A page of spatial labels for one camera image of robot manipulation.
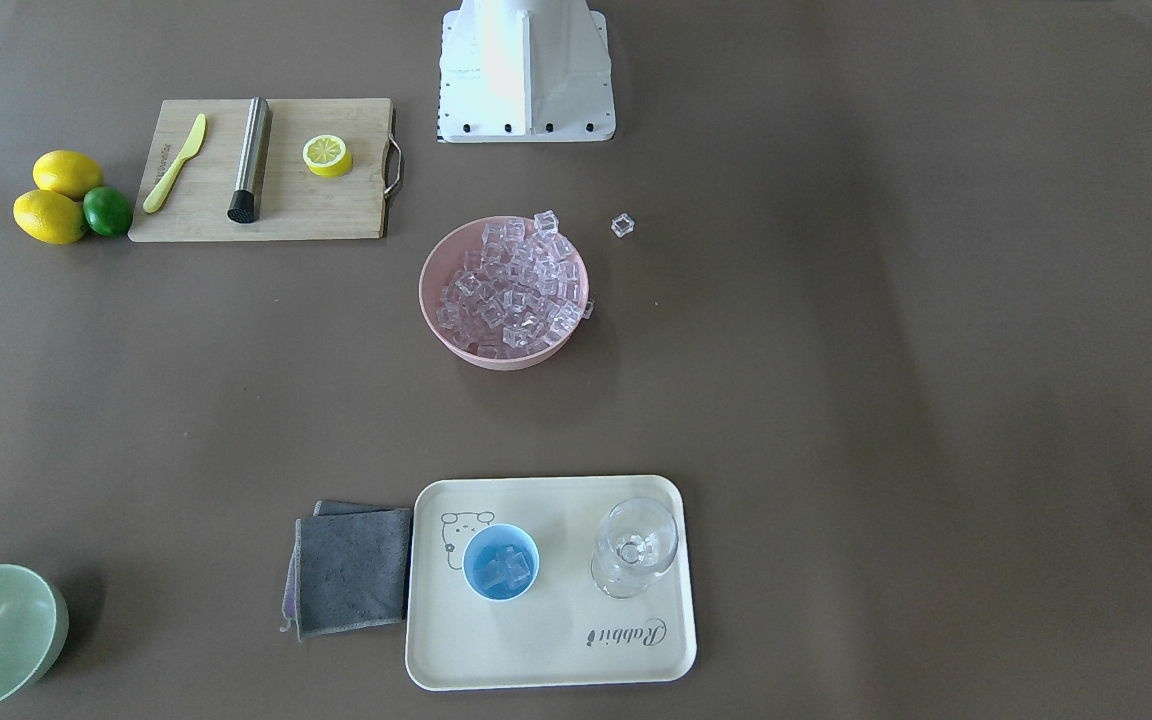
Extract pink bowl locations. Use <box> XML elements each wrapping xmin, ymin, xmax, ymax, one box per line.
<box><xmin>419</xmin><ymin>215</ymin><xmax>592</xmax><ymax>372</ymax></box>

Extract clear plastic ice cubes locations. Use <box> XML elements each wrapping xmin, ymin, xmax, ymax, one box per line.
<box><xmin>435</xmin><ymin>210</ymin><xmax>594</xmax><ymax>361</ymax></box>

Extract light blue cup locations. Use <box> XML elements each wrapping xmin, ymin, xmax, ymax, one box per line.
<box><xmin>462</xmin><ymin>524</ymin><xmax>541</xmax><ymax>602</ymax></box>

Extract ice cubes in cup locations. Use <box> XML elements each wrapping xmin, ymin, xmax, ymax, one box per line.
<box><xmin>473</xmin><ymin>544</ymin><xmax>535</xmax><ymax>592</ymax></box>

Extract stray clear ice cube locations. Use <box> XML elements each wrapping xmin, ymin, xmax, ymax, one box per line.
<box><xmin>611</xmin><ymin>211</ymin><xmax>636</xmax><ymax>238</ymax></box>

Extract yellow lemon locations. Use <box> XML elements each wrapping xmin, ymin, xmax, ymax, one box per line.
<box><xmin>31</xmin><ymin>149</ymin><xmax>105</xmax><ymax>202</ymax></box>
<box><xmin>12</xmin><ymin>190</ymin><xmax>88</xmax><ymax>245</ymax></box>

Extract green lime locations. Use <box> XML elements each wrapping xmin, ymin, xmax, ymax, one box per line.
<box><xmin>81</xmin><ymin>185</ymin><xmax>134</xmax><ymax>237</ymax></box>

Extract yellow plastic knife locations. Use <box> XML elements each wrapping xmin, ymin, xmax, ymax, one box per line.
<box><xmin>142</xmin><ymin>113</ymin><xmax>207</xmax><ymax>214</ymax></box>

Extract wooden cutting board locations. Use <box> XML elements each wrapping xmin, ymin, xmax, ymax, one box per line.
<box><xmin>129</xmin><ymin>97</ymin><xmax>396</xmax><ymax>243</ymax></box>

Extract yellow citrus squeezer cap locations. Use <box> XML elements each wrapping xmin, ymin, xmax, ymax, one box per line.
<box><xmin>301</xmin><ymin>135</ymin><xmax>353</xmax><ymax>179</ymax></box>

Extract dark grey folded cloth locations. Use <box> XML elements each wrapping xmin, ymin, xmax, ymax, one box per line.
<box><xmin>280</xmin><ymin>498</ymin><xmax>414</xmax><ymax>641</ymax></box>

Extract beige plastic tray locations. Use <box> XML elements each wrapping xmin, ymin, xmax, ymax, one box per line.
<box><xmin>404</xmin><ymin>475</ymin><xmax>698</xmax><ymax>691</ymax></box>

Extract clear wine glass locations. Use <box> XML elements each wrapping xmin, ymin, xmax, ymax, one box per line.
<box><xmin>590</xmin><ymin>497</ymin><xmax>682</xmax><ymax>600</ymax></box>

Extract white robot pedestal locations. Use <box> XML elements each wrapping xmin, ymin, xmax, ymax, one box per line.
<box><xmin>435</xmin><ymin>1</ymin><xmax>617</xmax><ymax>143</ymax></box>

